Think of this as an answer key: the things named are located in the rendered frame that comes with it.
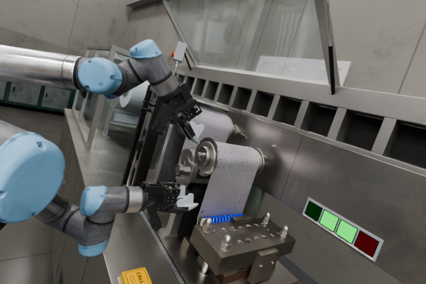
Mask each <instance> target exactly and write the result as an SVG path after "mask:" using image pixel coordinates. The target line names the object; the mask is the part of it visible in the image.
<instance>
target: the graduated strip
mask: <svg viewBox="0 0 426 284"><path fill-rule="evenodd" d="M140 214H141V215H142V217H143V219H144V220H145V223H146V225H147V226H148V228H149V230H150V231H151V233H152V235H153V237H154V239H155V241H156V242H157V244H158V246H159V248H160V249H161V251H162V253H163V255H164V257H165V259H166V260H167V262H168V264H169V265H170V267H171V269H172V271H173V273H174V275H175V277H176V278H177V280H178V282H179V284H186V282H185V280H184V278H183V277H182V275H181V273H180V272H179V269H178V268H177V266H176V265H175V263H174V261H173V260H172V258H171V256H170V254H169V253H168V251H167V249H166V248H165V246H164V244H163V243H162V241H161V239H160V237H159V236H158V234H157V232H156V231H155V230H154V229H152V227H151V226H150V223H149V218H148V217H147V215H146V214H145V212H144V211H140Z"/></svg>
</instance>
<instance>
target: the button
mask: <svg viewBox="0 0 426 284"><path fill-rule="evenodd" d="M120 281H121V284H152V282H151V280H150V277H149V276H148V273H147V271H146V269H145V268H139V269H133V270H130V271H124V272H122V274H121V277H120Z"/></svg>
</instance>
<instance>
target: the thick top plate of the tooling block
mask: <svg viewBox="0 0 426 284"><path fill-rule="evenodd" d="M262 218H263V217H260V218H254V219H252V220H251V222H250V223H243V224H233V223H232V222H231V221H227V222H221V223H212V228H211V232H210V233H205V232H203V231H202V230H201V225H200V224H199V225H195V226H194V228H193V232H192V234H191V238H190V242H191V243H192V244H193V246H194V247H195V248H196V250H197V251H198V253H199V254H200V255H201V256H202V258H203V259H204V261H205V262H206V263H207V265H208V266H209V267H210V269H211V270H212V272H213V273H214V274H215V275H216V276H217V275H219V274H223V273H227V272H230V271H233V270H236V269H240V268H244V267H246V266H250V265H253V263H254V259H255V257H256V254H257V252H260V251H263V250H267V249H272V248H276V249H277V250H279V253H278V256H277V257H280V256H283V255H287V254H291V253H292V250H293V247H294V245H295V241H296V239H294V238H293V237H292V236H290V235H288V238H283V237H281V236H280V235H279V232H280V230H281V228H280V227H279V226H277V225H276V224H275V223H274V222H272V221H270V224H266V223H264V222H263V221H262ZM225 235H230V236H231V247H230V251H229V252H224V251H222V250H221V249H220V248H219V244H220V243H221V240H222V239H223V238H224V236H225Z"/></svg>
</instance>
